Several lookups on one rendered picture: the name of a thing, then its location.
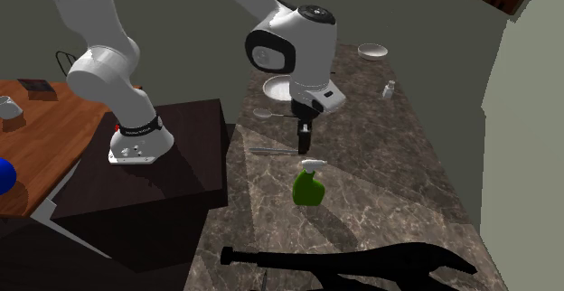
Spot wooden table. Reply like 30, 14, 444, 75
0, 80, 143, 220

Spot white bowl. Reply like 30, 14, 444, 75
357, 42, 390, 61

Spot green spray bottle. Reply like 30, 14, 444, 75
292, 159, 328, 207

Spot black locking pliers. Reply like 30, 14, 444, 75
220, 242, 478, 291

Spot silver knife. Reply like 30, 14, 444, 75
249, 146, 300, 157

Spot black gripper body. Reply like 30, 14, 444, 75
291, 99, 323, 126

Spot black wire chair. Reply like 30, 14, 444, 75
55, 51, 79, 78

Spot dark robot stand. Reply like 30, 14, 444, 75
51, 98, 230, 274

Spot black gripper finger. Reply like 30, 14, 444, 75
296, 120, 313, 155

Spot silver spoon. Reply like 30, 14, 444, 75
252, 108, 297, 120

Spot white plate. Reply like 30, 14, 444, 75
262, 74, 294, 102

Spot blue round object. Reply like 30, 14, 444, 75
0, 157, 18, 195

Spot white mug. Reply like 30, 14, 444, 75
0, 95, 24, 121

